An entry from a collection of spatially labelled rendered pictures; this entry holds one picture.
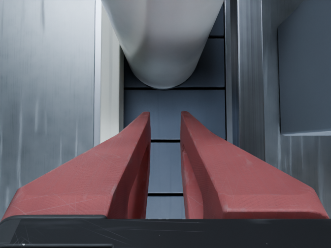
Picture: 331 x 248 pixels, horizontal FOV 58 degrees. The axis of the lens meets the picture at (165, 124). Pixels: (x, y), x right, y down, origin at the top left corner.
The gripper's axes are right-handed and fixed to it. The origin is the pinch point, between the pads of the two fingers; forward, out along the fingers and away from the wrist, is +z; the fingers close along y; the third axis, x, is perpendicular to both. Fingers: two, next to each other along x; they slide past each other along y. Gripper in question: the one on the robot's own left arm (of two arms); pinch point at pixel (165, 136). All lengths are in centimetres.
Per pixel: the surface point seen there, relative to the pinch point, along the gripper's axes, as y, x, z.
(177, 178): -0.8, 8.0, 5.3
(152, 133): 0.9, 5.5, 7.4
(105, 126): 3.6, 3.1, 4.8
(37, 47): 11.6, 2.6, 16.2
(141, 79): 1.6, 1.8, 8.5
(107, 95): 3.6, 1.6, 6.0
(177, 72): -0.7, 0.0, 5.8
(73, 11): 8.4, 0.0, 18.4
